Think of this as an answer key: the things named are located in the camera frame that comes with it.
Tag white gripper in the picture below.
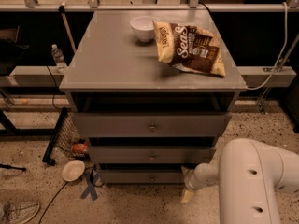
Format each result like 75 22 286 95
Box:
180 166 199 203

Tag grey bottom drawer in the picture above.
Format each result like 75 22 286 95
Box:
100 170 184 184

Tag grey drawer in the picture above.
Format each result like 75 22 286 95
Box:
73 113 231 138
88 146 215 164
100 170 184 184

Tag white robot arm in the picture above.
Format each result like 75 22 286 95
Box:
181 138 299 224

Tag grey middle drawer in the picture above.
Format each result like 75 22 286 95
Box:
88 146 215 164

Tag grey drawer cabinet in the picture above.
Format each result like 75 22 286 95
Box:
60 10 246 176

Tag grey top drawer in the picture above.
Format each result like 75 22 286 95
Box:
73 113 231 138

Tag orange can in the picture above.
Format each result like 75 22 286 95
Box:
71 143 87 154

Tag small cream plate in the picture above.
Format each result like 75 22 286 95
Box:
62 160 85 182

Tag brown yellow chip bag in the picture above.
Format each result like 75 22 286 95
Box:
153 21 225 77

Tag black metal bar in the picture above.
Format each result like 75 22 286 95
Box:
42 107 67 166

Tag white ceramic bowl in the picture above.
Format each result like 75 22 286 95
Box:
130 16 159 42

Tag grey sneaker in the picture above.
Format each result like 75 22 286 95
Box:
0 202 40 224

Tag black rod on floor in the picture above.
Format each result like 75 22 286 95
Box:
0 164 27 172

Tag clear plastic water bottle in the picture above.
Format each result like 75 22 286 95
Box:
51 44 67 73

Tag wire mesh basket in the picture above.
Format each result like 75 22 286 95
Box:
56 113 88 158

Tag black floor cable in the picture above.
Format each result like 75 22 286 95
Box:
37 181 69 224

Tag white cable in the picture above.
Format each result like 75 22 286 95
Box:
246 2 289 91

